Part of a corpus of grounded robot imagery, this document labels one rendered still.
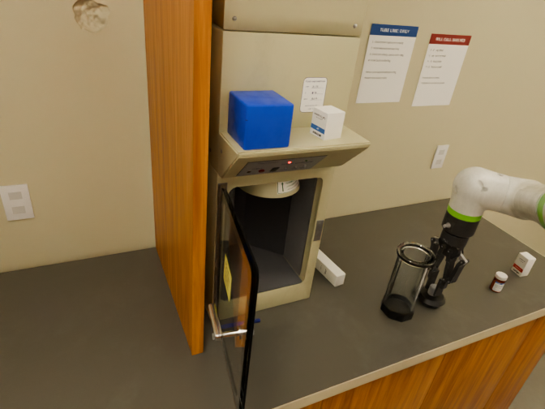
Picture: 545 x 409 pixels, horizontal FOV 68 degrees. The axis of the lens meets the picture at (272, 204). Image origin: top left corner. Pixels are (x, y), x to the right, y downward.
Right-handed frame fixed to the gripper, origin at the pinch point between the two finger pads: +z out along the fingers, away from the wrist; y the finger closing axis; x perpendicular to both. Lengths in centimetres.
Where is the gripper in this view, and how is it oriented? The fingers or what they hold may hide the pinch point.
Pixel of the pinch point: (435, 283)
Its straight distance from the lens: 140.2
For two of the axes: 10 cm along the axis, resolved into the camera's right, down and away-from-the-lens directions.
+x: 9.1, -1.3, 4.0
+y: 4.1, 4.9, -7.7
